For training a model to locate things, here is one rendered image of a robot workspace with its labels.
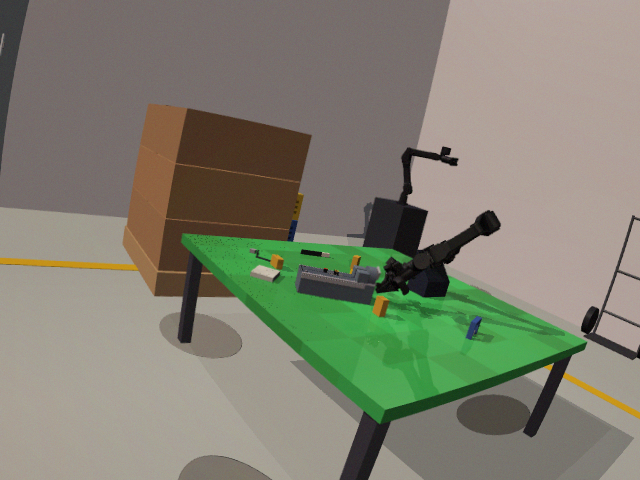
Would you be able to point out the orange block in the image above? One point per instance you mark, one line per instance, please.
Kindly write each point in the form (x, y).
(355, 261)
(380, 306)
(276, 262)

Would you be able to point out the beige flat rectangular block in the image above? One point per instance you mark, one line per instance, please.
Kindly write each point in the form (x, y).
(265, 273)

